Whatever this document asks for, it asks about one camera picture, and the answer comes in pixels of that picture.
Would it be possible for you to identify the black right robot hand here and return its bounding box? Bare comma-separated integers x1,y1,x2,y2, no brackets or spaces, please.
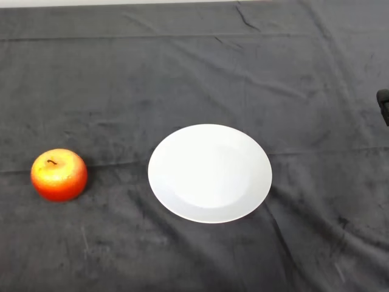
376,89,389,127

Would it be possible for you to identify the red yellow apple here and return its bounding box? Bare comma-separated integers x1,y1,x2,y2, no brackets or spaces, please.
30,148,89,203

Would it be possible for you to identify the white round plate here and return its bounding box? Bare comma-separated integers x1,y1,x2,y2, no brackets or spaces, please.
147,123,273,224

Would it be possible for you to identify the black cloth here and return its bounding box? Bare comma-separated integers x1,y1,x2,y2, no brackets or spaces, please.
0,0,389,292

